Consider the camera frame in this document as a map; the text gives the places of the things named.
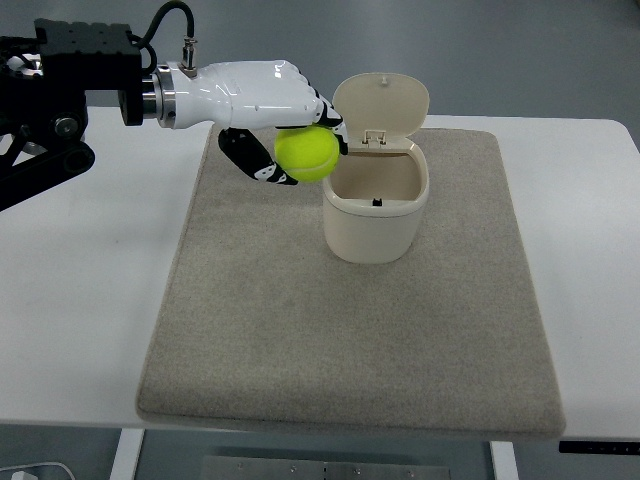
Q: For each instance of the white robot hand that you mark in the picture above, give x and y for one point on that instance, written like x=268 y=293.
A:
x=246 y=94

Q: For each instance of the yellow tennis ball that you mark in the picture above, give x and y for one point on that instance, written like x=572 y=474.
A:
x=307 y=154

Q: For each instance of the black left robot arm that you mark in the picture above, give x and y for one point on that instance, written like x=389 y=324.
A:
x=45 y=79

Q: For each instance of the beige bin with open lid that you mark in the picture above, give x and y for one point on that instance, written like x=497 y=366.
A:
x=375 y=199

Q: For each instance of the beige felt mat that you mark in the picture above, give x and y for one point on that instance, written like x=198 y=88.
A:
x=262 y=326

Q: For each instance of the grey metal floor plate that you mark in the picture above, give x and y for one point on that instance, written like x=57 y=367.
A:
x=230 y=468

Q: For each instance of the white table leg left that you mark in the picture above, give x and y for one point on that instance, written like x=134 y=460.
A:
x=127 y=454

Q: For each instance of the white table leg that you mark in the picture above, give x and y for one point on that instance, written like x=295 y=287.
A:
x=127 y=454
x=503 y=460

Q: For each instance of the white table leg right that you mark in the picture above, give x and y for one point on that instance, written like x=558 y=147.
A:
x=503 y=460

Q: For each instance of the black table control panel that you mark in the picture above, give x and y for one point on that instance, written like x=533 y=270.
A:
x=600 y=447

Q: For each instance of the white object on floor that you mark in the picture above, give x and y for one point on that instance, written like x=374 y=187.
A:
x=35 y=471

